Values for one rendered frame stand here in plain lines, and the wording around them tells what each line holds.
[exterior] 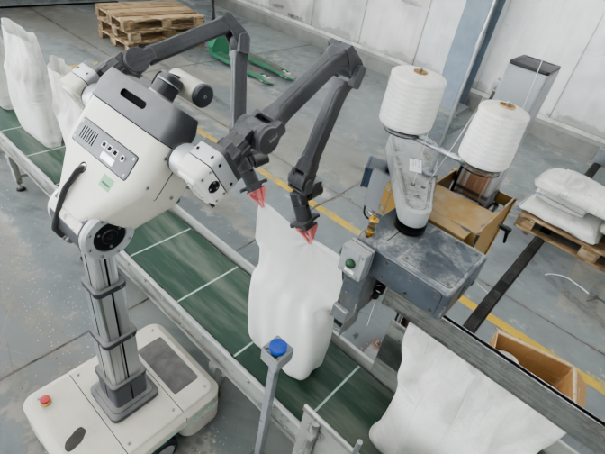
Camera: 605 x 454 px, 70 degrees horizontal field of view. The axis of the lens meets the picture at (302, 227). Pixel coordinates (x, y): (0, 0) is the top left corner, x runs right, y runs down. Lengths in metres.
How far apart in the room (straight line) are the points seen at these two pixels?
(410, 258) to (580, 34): 5.19
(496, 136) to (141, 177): 0.91
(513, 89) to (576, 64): 4.77
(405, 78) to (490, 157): 0.31
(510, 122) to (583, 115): 5.04
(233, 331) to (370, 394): 0.68
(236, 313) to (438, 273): 1.26
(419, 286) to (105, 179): 0.87
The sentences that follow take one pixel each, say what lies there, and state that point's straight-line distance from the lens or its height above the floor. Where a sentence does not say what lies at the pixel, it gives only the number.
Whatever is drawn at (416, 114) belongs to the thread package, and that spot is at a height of 1.59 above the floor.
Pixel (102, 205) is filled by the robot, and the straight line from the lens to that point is 1.26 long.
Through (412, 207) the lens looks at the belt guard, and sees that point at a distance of 1.21.
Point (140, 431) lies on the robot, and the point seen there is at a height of 0.26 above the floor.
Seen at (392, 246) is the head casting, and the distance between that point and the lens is 1.19.
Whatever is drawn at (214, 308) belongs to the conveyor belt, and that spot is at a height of 0.38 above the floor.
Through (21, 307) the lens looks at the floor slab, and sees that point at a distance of 2.90.
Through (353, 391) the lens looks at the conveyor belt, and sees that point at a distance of 2.02.
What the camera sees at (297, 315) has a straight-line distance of 1.69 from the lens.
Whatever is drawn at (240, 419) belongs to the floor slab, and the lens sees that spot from 2.31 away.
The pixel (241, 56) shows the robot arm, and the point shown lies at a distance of 1.71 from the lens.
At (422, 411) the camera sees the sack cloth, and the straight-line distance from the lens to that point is 1.55.
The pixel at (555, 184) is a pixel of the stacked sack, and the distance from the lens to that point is 4.07.
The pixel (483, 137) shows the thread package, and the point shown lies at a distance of 1.23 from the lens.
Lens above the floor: 2.05
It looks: 38 degrees down
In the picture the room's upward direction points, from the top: 11 degrees clockwise
